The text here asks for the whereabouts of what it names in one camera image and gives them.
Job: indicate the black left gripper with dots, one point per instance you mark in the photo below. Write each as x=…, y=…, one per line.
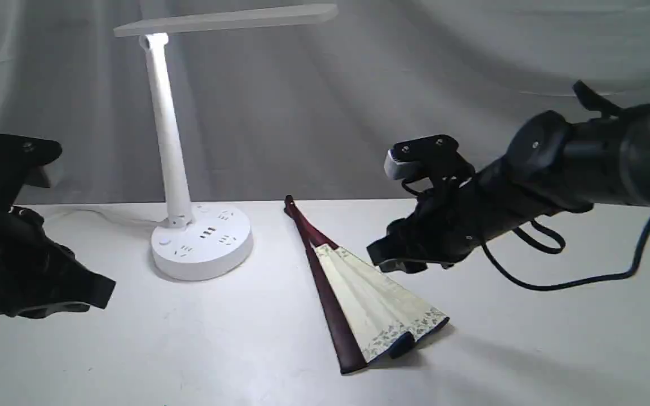
x=36, y=272

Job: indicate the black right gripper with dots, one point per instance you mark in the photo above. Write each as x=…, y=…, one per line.
x=443, y=231

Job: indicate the folding paper fan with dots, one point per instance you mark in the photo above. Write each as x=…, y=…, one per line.
x=369, y=316

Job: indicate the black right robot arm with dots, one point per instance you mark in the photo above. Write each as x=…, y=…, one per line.
x=551, y=166

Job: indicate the white desk lamp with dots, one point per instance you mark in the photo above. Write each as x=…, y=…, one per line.
x=198, y=242

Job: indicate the grey backdrop curtain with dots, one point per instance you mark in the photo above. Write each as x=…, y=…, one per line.
x=310, y=110

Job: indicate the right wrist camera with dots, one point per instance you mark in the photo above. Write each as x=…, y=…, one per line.
x=434, y=157

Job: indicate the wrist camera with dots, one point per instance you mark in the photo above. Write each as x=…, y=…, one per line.
x=434, y=157
x=23, y=162

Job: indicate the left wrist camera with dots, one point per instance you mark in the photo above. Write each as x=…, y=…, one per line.
x=23, y=162

